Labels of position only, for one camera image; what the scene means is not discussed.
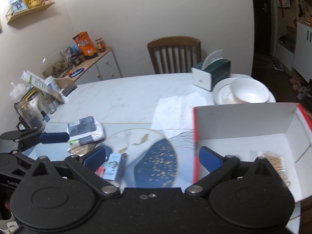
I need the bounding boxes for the orange snack bag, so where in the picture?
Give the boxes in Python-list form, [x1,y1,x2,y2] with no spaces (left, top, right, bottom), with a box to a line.
[73,32,98,60]

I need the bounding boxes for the red white cardboard box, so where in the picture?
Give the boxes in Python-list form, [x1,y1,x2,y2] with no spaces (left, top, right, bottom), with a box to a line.
[191,102,312,204]

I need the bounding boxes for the light blue tea box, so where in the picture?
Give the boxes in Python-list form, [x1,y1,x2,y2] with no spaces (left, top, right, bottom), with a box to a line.
[103,153,127,186]

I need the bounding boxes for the red lid jar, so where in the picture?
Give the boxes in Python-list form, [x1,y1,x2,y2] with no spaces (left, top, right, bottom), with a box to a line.
[95,37,106,53]

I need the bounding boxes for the glass jar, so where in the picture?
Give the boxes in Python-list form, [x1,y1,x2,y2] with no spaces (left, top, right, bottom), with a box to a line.
[14,99,45,132]

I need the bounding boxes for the white wall cabinets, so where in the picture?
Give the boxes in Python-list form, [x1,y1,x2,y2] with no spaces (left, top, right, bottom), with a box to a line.
[276,22,311,82]

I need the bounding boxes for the green tissue box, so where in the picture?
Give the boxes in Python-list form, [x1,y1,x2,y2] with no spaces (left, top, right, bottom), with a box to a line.
[191,49,231,91]

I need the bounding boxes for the stacked white plates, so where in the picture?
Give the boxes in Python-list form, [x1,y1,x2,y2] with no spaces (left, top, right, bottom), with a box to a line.
[213,78,276,105]

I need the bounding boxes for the white sideboard cabinet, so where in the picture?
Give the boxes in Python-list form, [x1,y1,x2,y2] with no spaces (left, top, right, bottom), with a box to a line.
[41,46,123,86]

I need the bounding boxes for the white green tube box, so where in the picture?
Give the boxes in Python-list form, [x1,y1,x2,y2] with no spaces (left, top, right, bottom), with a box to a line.
[21,71,69,104]

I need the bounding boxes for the white paper napkin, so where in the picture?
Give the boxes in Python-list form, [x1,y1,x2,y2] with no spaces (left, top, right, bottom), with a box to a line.
[151,91,214,130]

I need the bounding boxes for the wooden dining chair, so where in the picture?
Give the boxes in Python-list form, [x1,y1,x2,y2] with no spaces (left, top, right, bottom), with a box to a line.
[147,36,201,74]

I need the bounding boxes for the wooden wall shelf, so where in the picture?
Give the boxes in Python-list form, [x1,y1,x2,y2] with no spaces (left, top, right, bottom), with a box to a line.
[5,0,54,24]

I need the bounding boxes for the cotton swabs plastic bag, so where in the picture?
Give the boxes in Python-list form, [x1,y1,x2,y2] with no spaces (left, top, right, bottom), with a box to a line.
[250,151,291,187]

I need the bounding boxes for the blue white snack packet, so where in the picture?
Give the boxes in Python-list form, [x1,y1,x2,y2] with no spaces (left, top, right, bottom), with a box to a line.
[67,116,106,147]

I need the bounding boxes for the white ceramic bowl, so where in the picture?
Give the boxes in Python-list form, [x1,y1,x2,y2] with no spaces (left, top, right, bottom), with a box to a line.
[230,78,271,104]

